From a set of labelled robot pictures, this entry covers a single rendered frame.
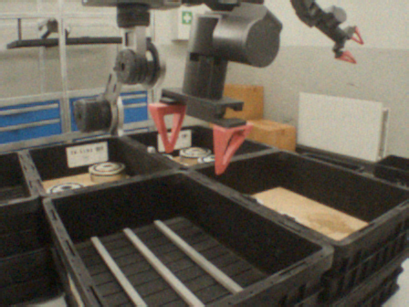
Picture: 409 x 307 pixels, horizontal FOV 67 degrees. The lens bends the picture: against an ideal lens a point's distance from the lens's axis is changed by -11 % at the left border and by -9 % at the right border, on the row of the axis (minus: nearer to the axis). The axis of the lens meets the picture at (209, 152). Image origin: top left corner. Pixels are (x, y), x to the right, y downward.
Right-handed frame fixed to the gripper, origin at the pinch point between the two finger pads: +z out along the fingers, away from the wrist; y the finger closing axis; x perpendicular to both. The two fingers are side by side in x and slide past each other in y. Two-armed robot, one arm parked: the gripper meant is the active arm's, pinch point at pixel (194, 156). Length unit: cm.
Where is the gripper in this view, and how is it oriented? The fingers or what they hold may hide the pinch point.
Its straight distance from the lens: 50.0
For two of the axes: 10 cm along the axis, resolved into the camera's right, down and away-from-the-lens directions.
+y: 7.8, 3.0, -5.4
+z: -1.4, 9.4, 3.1
